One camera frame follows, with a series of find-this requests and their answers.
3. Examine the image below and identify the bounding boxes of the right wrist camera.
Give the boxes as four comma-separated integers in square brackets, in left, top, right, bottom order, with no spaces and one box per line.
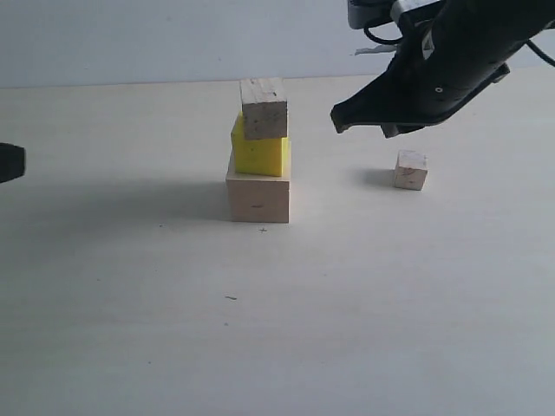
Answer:
[347,0,445,29]

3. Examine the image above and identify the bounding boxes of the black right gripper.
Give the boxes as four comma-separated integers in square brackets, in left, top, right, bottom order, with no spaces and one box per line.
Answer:
[330,1,554,139]

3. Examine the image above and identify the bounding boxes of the small wooden cube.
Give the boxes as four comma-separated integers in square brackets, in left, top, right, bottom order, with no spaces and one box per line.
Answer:
[394,150,428,191]

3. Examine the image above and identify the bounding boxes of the medium wooden cube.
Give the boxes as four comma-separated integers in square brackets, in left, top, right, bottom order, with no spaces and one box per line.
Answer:
[239,78,288,140]

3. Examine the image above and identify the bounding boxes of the yellow foam cube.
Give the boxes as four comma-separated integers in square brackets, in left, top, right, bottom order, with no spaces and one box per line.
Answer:
[231,112,289,177]

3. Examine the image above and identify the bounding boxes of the large wooden cube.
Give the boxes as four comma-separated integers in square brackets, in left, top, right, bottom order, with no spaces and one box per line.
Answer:
[225,151,291,224]

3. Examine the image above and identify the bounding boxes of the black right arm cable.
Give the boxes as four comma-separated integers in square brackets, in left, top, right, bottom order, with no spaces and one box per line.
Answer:
[362,16,555,68]

